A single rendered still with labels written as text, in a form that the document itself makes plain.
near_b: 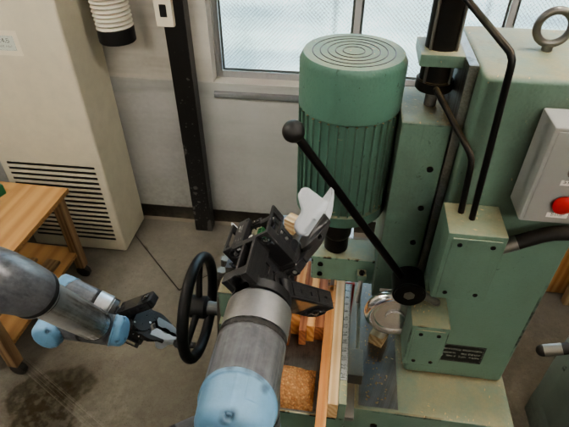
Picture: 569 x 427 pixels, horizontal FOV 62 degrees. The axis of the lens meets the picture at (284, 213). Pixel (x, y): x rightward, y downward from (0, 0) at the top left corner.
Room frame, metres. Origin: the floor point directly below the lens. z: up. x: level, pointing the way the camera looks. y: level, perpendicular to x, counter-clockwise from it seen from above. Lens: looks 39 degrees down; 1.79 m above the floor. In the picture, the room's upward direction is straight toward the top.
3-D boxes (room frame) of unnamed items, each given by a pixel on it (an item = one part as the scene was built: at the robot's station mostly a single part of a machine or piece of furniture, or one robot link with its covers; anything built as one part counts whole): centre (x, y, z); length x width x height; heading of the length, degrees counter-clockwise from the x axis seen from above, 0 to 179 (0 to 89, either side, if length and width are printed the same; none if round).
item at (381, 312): (0.62, -0.22, 1.02); 0.12 x 0.03 x 0.12; 82
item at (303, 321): (0.73, -0.05, 0.93); 0.21 x 0.02 x 0.05; 172
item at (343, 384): (0.75, -0.15, 0.93); 0.60 x 0.02 x 0.06; 172
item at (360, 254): (0.75, -0.13, 1.03); 0.14 x 0.07 x 0.09; 82
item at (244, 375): (0.26, 0.04, 1.35); 0.11 x 0.08 x 0.09; 172
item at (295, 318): (0.73, -0.04, 0.94); 0.16 x 0.02 x 0.07; 172
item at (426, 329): (0.58, -0.27, 1.02); 0.09 x 0.07 x 0.12; 172
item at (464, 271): (0.58, -0.30, 1.23); 0.09 x 0.08 x 0.15; 82
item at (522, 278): (0.72, -0.40, 1.16); 0.22 x 0.22 x 0.72; 82
